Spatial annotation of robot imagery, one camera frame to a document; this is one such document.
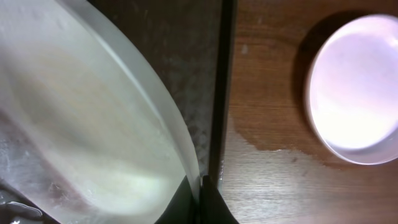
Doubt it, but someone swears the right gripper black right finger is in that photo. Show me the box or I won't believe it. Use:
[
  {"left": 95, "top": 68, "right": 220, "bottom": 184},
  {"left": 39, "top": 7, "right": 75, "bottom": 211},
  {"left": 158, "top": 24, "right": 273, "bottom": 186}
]
[{"left": 199, "top": 175, "right": 239, "bottom": 224}]

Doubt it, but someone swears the pink plate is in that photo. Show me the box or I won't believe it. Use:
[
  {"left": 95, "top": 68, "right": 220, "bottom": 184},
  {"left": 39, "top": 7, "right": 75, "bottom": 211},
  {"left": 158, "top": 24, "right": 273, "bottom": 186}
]
[{"left": 1, "top": 0, "right": 200, "bottom": 223}]

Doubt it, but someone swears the white plate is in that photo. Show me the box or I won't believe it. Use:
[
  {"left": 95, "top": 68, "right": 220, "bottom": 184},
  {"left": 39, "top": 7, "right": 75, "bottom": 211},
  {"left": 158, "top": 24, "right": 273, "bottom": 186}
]
[{"left": 305, "top": 14, "right": 397, "bottom": 166}]

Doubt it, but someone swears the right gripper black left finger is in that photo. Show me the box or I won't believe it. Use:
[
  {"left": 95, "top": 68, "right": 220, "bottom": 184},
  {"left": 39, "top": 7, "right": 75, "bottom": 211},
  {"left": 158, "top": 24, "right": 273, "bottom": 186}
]
[{"left": 155, "top": 177, "right": 197, "bottom": 224}]

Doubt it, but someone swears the brown serving tray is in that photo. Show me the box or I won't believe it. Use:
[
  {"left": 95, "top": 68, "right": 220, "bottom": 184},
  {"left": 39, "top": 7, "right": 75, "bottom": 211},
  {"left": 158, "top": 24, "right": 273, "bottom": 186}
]
[{"left": 91, "top": 0, "right": 237, "bottom": 184}]

